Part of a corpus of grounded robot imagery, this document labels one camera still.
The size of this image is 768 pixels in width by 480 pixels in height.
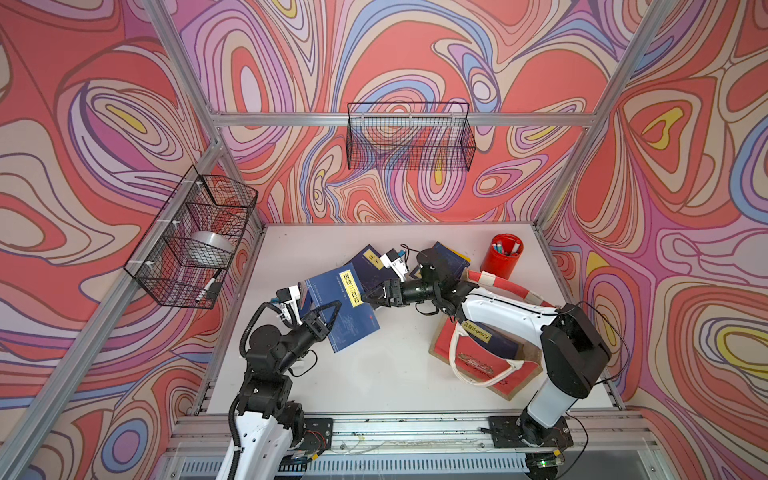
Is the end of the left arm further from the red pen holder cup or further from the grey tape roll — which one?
the red pen holder cup

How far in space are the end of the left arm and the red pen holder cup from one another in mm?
558

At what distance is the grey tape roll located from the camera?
0.70 metres

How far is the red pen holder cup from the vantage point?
3.18 feet

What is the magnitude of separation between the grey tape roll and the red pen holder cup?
79 centimetres

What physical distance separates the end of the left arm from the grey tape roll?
0.27m

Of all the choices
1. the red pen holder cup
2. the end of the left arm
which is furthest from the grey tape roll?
the red pen holder cup

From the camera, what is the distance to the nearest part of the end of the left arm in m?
0.63
